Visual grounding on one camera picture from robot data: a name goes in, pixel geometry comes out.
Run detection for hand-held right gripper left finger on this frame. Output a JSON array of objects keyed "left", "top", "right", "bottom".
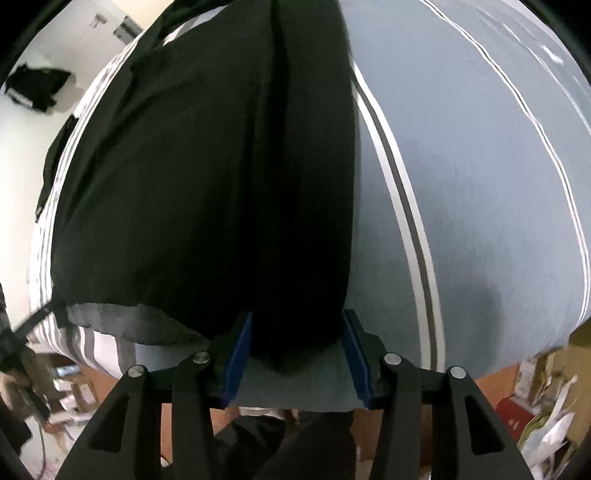
[{"left": 55, "top": 310, "right": 254, "bottom": 480}]

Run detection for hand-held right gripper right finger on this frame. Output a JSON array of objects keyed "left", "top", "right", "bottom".
[{"left": 342, "top": 308, "right": 534, "bottom": 480}]

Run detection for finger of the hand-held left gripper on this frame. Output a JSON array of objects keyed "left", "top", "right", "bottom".
[{"left": 11, "top": 298, "right": 65, "bottom": 340}]

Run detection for black long pants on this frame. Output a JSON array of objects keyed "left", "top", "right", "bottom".
[{"left": 48, "top": 0, "right": 362, "bottom": 374}]

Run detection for person's dark trouser leg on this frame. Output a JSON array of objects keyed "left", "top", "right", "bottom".
[{"left": 217, "top": 408, "right": 358, "bottom": 480}]

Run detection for folded black garment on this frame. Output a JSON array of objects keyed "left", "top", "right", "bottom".
[{"left": 36, "top": 115, "right": 81, "bottom": 222}]

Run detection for striped star print bedsheet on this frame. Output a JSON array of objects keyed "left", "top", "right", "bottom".
[{"left": 28, "top": 0, "right": 591, "bottom": 414}]

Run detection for crumpled white plastic bags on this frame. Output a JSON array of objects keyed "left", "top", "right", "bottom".
[{"left": 517, "top": 374, "right": 583, "bottom": 476}]

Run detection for brown cardboard box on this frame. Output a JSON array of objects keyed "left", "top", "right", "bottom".
[{"left": 531, "top": 318, "right": 591, "bottom": 407}]

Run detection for black hanging jacket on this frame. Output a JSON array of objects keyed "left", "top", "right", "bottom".
[{"left": 4, "top": 65, "right": 72, "bottom": 114}]

